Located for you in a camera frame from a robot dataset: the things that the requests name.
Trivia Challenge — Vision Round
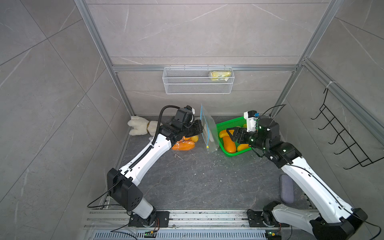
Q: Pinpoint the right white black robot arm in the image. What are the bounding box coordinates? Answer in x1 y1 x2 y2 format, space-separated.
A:
226 111 368 240

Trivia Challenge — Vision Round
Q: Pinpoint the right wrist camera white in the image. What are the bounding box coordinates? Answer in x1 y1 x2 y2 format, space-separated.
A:
244 111 260 132

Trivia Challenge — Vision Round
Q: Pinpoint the green plastic basket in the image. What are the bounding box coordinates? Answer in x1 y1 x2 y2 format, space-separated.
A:
215 115 256 158

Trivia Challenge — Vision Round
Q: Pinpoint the white plush teddy bear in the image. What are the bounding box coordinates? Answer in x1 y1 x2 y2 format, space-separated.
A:
128 116 158 137

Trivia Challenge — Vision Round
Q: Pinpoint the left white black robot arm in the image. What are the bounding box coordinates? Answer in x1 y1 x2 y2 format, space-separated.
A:
102 105 203 226

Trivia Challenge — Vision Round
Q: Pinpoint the purple round pad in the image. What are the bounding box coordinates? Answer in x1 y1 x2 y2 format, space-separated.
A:
280 175 295 204

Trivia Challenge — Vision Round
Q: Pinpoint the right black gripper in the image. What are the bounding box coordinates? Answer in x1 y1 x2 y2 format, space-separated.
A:
225 128 266 153

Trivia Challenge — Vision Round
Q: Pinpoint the clear zip-top bag blue zipper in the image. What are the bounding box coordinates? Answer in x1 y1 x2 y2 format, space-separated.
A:
172 136 199 151

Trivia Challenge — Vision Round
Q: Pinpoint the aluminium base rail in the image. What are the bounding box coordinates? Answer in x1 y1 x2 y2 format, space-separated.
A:
80 209 315 240

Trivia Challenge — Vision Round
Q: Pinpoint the yellow sponge in wire basket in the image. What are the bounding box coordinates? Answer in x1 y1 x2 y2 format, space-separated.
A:
209 71 232 82

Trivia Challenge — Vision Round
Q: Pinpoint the black wire wall hook rack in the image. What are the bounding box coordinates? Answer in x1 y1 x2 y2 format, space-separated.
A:
311 88 384 170

